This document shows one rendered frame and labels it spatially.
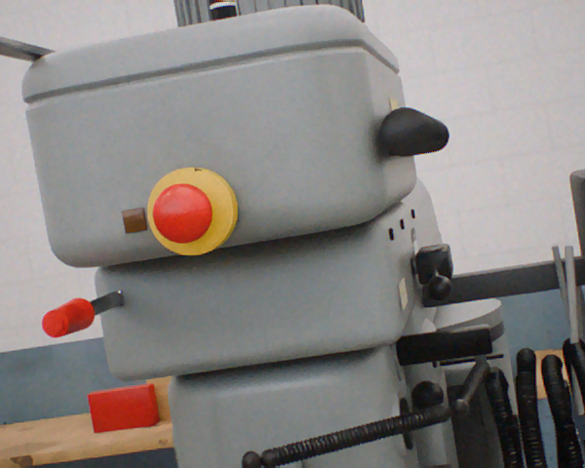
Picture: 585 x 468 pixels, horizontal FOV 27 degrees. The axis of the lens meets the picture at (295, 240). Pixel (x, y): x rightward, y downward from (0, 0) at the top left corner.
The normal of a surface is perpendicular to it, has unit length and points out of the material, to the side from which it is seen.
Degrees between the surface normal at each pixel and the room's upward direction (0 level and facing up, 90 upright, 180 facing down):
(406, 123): 90
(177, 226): 95
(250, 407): 90
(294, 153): 90
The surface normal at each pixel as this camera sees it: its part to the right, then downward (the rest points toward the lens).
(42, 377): -0.15, 0.07
